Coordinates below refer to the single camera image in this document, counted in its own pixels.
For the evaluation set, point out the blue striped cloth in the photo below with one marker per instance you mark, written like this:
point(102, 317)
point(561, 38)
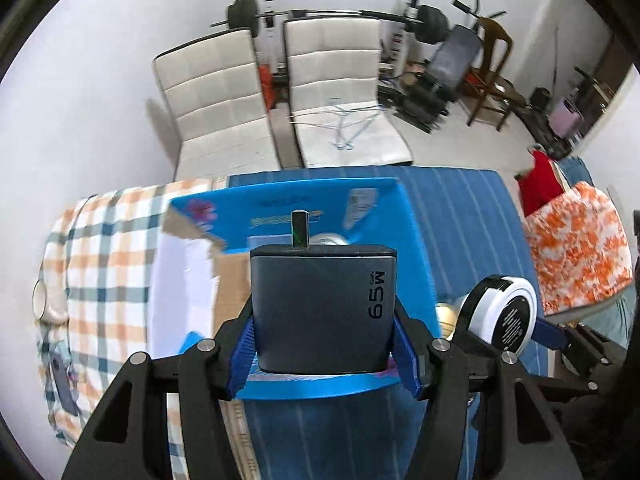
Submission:
point(460, 210)

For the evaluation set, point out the black exercise equipment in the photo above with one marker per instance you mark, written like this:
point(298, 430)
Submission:
point(545, 130)

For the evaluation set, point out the red cloth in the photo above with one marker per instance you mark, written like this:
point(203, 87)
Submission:
point(542, 180)

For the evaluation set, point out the black barbell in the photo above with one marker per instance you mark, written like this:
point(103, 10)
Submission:
point(430, 22)

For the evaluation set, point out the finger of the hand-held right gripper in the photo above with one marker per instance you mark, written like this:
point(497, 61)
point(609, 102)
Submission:
point(550, 335)

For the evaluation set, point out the white paper sheet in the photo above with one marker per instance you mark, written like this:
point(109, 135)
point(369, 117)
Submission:
point(182, 290)

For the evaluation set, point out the orange bag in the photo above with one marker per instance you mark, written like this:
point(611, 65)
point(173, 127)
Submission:
point(267, 87)

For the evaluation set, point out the pink box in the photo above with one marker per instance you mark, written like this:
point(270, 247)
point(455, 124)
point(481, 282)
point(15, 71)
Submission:
point(566, 119)

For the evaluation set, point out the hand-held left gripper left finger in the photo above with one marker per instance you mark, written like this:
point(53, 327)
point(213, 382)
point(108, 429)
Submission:
point(241, 362)

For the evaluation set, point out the cream round object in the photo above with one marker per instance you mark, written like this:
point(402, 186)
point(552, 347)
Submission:
point(446, 316)

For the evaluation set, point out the orange floral cloth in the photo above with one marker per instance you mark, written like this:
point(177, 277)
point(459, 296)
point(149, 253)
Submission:
point(575, 240)

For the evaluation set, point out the white padded chair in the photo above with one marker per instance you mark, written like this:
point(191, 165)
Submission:
point(215, 105)
point(332, 60)

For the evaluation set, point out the grey blue cloth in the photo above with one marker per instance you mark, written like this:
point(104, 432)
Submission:
point(617, 317)

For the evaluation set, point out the black weight bench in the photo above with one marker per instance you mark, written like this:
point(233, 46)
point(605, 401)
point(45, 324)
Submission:
point(452, 60)

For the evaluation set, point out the cream cup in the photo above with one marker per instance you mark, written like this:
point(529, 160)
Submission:
point(45, 302)

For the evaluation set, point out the grey power adapter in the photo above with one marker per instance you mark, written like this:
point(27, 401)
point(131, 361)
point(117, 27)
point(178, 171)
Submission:
point(320, 310)

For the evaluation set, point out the round white black tin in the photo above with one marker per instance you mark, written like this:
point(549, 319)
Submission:
point(502, 312)

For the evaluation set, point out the orange plaid blanket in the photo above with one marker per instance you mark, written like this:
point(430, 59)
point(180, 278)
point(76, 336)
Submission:
point(100, 260)

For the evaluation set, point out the dark blue phone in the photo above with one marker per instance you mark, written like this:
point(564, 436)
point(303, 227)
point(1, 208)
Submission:
point(65, 385)

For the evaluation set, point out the silver round object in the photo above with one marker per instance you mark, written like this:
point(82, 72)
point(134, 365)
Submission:
point(327, 239)

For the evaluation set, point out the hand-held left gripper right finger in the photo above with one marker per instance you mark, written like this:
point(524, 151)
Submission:
point(406, 357)

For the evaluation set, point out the blue cardboard box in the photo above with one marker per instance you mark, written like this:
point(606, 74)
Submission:
point(300, 200)

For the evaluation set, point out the light blue hanger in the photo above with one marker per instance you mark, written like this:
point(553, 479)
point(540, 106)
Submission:
point(352, 135)

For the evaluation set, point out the brown wooden chair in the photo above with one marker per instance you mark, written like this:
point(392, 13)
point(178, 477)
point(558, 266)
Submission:
point(492, 45)

